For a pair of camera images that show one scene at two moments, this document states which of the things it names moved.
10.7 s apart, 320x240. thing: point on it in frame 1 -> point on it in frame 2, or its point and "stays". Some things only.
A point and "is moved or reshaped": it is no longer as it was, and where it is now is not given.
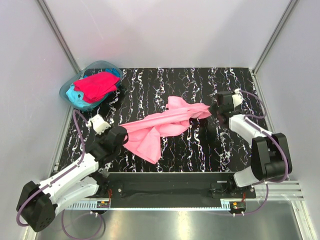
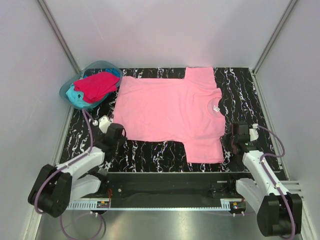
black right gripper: [212, 109] -> [225, 138]
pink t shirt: [144, 133] is moved or reshaped
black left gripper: [100, 136] stays
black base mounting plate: [171, 187] stays
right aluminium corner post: [285, 15] stays
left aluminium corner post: [47, 14] stays
